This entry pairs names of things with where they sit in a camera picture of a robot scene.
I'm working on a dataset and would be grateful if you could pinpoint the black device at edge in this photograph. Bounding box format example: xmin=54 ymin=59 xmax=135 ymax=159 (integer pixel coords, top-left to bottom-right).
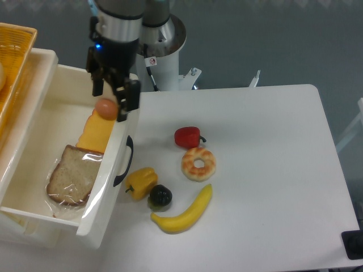
xmin=341 ymin=230 xmax=363 ymax=260

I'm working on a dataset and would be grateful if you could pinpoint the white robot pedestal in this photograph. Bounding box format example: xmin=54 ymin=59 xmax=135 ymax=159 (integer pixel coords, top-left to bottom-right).
xmin=136 ymin=14 xmax=201 ymax=92

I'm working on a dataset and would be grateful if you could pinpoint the yellow banana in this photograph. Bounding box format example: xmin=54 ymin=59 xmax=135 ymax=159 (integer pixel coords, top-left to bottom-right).
xmin=150 ymin=184 xmax=213 ymax=234

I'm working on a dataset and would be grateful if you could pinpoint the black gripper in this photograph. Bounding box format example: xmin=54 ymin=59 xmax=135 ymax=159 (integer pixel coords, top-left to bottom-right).
xmin=86 ymin=16 xmax=141 ymax=122

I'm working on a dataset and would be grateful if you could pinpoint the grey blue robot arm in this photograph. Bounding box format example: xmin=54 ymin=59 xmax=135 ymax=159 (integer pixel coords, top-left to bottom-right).
xmin=86 ymin=1 xmax=170 ymax=122

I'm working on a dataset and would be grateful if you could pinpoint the white drawer cabinet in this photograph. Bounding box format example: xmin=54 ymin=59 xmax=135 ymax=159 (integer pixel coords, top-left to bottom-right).
xmin=1 ymin=48 xmax=60 ymax=247

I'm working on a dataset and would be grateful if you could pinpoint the red bell pepper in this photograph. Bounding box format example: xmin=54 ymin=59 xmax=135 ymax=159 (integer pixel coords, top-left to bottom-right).
xmin=174 ymin=126 xmax=206 ymax=150

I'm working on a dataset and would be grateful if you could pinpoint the white metal bracket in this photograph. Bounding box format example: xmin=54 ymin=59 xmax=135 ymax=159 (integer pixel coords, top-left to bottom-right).
xmin=249 ymin=70 xmax=261 ymax=88

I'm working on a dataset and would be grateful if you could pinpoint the black drawer handle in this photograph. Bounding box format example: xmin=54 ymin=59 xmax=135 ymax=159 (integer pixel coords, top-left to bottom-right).
xmin=113 ymin=135 xmax=134 ymax=187

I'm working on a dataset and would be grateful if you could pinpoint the white frame at right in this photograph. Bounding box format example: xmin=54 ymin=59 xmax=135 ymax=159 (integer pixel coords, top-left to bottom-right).
xmin=335 ymin=98 xmax=362 ymax=153

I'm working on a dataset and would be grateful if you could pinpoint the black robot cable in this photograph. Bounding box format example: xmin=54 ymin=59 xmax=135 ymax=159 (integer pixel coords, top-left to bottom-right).
xmin=143 ymin=44 xmax=159 ymax=92

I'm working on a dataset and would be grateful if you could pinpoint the glazed bread ring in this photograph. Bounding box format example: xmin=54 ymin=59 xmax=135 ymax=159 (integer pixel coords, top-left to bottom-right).
xmin=181 ymin=146 xmax=217 ymax=182

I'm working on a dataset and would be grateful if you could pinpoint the yellow woven basket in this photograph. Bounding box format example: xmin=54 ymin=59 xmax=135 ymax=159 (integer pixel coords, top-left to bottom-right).
xmin=1 ymin=23 xmax=37 ymax=131

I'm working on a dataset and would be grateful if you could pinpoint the yellow bell pepper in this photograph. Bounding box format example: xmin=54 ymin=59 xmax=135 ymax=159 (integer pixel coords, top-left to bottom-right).
xmin=125 ymin=167 xmax=158 ymax=201

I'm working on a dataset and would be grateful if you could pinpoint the dark green pumpkin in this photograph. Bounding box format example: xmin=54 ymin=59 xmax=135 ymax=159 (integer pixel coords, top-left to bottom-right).
xmin=147 ymin=184 xmax=172 ymax=211

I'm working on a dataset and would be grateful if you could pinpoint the wrapped brown bread slice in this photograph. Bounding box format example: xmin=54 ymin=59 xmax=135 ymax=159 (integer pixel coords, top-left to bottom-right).
xmin=46 ymin=145 xmax=103 ymax=206

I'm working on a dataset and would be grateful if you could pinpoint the open white drawer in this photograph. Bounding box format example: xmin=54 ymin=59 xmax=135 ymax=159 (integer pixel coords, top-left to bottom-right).
xmin=1 ymin=65 xmax=139 ymax=249

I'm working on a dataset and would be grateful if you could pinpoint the brown egg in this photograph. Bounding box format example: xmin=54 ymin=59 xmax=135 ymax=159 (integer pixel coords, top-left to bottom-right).
xmin=95 ymin=99 xmax=118 ymax=121

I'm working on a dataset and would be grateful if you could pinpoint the orange toast slice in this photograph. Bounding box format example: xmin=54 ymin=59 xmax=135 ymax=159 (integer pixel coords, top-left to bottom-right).
xmin=75 ymin=109 xmax=115 ymax=154

